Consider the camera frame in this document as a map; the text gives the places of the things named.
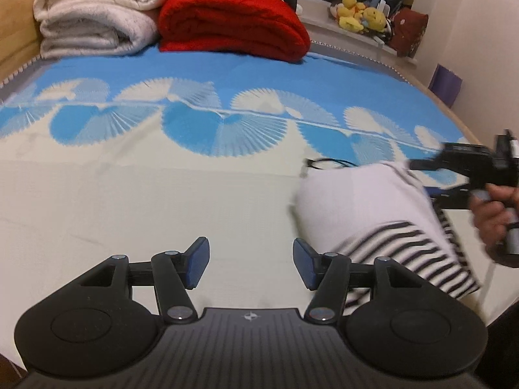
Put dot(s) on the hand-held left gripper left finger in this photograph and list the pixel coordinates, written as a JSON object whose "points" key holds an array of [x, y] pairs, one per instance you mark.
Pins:
{"points": [[198, 261]]}

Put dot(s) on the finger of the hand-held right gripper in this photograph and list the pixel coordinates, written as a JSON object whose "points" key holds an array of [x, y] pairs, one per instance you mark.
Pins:
{"points": [[425, 163], [450, 196]]}

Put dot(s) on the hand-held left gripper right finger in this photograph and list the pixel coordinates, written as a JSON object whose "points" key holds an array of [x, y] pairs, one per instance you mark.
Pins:
{"points": [[305, 263]]}

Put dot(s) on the black white striped shirt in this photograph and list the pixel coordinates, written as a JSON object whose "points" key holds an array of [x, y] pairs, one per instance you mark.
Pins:
{"points": [[365, 210]]}

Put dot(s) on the person's right hand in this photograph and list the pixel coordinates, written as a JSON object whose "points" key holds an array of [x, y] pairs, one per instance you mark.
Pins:
{"points": [[490, 214]]}

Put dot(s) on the blue white patterned bed blanket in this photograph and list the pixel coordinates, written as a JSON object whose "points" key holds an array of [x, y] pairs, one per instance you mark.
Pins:
{"points": [[162, 170]]}

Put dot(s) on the dark red bag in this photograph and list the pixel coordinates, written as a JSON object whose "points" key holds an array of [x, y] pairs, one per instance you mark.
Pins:
{"points": [[409, 32]]}

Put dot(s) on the white window ledge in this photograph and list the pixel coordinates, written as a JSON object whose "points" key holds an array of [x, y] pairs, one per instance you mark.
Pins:
{"points": [[344, 36]]}

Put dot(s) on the yellow plush toys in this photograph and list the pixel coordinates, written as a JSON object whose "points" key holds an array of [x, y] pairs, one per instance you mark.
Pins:
{"points": [[361, 14]]}

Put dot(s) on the red folded blanket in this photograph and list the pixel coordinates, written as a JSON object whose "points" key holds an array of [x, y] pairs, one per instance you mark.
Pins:
{"points": [[231, 24]]}

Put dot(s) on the white fluffy folded blanket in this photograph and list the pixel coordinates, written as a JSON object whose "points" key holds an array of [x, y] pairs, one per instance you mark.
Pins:
{"points": [[93, 12]]}

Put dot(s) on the wooden bed frame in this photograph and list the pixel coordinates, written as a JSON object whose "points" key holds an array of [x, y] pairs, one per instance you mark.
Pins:
{"points": [[16, 28]]}

